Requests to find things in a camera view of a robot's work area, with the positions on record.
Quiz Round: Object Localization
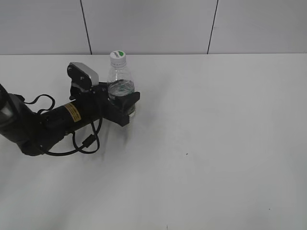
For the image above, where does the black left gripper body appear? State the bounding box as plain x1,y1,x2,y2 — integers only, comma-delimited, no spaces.
70,85,130,127

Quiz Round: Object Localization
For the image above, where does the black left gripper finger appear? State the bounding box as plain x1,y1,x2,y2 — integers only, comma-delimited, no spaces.
99,82,108,88
115,92,141,113

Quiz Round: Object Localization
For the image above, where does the clear plastic water bottle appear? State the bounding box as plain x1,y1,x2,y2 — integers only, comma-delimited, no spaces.
107,63,135,107

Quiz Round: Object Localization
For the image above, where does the white green bottle cap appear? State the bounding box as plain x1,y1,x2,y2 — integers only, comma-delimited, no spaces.
110,50,127,68

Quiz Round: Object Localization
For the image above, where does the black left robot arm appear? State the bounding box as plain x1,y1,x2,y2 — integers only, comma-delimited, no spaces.
0,82,140,156

